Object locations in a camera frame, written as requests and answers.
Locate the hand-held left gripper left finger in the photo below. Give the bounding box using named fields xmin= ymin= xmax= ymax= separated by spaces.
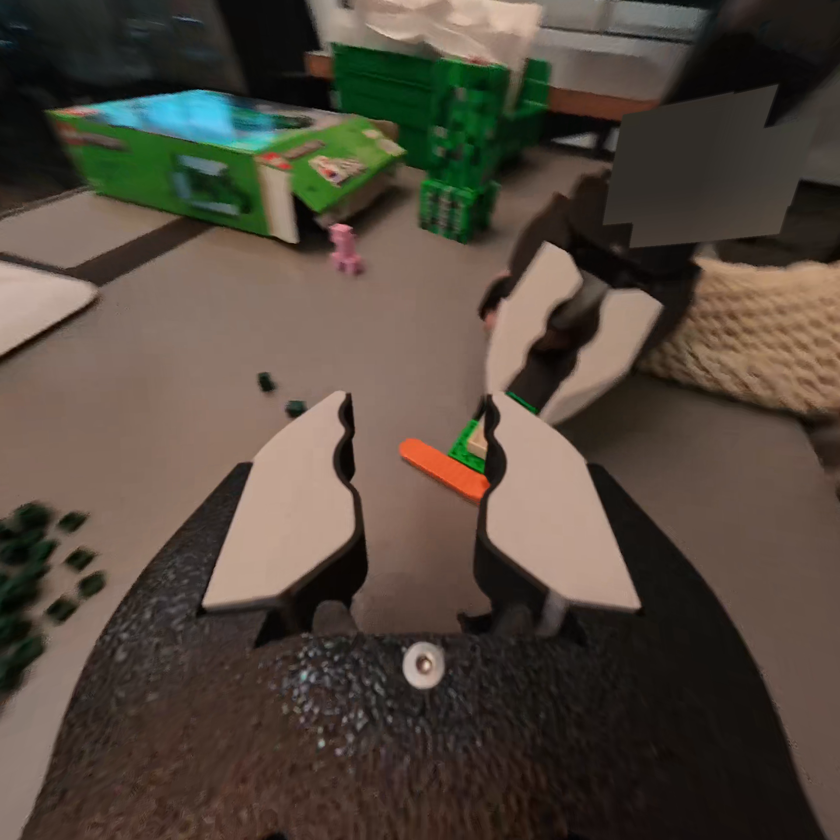
xmin=200 ymin=390 xmax=368 ymax=634

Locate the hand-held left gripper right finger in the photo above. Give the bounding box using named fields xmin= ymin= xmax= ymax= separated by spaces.
xmin=474 ymin=392 xmax=643 ymax=639

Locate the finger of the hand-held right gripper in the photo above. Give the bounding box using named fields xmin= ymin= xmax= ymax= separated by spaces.
xmin=535 ymin=289 xmax=665 ymax=427
xmin=484 ymin=241 xmax=585 ymax=398

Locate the green tan lego assembly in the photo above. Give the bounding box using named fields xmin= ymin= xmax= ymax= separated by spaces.
xmin=449 ymin=392 xmax=540 ymax=475

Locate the orange lego brick separator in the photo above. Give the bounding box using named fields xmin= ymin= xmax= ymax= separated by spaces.
xmin=398 ymin=437 xmax=491 ymax=504

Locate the large green lego creeper model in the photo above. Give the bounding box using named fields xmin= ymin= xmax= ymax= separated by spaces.
xmin=330 ymin=41 xmax=553 ymax=245

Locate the pink lego pig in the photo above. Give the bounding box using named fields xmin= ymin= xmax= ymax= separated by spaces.
xmin=327 ymin=223 xmax=366 ymax=277

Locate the pile of dark green lego tiles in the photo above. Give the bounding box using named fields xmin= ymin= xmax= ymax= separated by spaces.
xmin=0 ymin=502 xmax=107 ymax=693

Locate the green lego set box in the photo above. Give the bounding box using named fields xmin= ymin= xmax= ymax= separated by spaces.
xmin=45 ymin=91 xmax=409 ymax=245

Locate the white plastic bag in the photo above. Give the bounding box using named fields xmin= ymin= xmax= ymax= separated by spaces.
xmin=360 ymin=0 xmax=546 ymax=70

